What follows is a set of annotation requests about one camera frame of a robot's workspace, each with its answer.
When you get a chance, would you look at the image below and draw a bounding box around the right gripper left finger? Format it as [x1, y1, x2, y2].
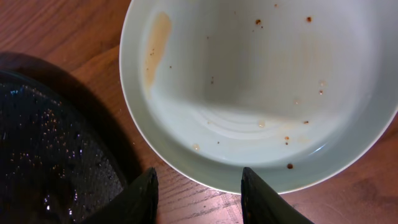
[82, 167, 159, 224]

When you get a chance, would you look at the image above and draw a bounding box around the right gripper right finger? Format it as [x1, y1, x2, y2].
[241, 167, 312, 224]

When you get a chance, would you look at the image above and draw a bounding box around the light blue plate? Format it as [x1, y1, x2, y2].
[119, 0, 397, 194]

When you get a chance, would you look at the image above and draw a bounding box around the black round tray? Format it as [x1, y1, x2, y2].
[1, 71, 126, 223]

